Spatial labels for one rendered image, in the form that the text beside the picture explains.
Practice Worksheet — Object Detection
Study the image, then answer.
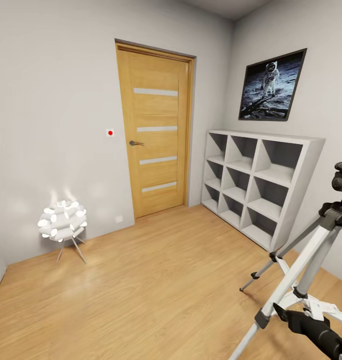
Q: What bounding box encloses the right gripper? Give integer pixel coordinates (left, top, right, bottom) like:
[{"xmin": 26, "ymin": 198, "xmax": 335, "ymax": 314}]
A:
[{"xmin": 273, "ymin": 304, "xmax": 334, "ymax": 352}]

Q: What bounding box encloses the camera tripod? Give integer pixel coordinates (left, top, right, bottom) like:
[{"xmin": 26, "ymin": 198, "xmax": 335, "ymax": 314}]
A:
[{"xmin": 228, "ymin": 161, "xmax": 342, "ymax": 360}]

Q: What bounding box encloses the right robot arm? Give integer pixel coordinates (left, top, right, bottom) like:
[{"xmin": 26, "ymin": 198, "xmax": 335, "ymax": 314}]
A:
[{"xmin": 273, "ymin": 299, "xmax": 342, "ymax": 360}]

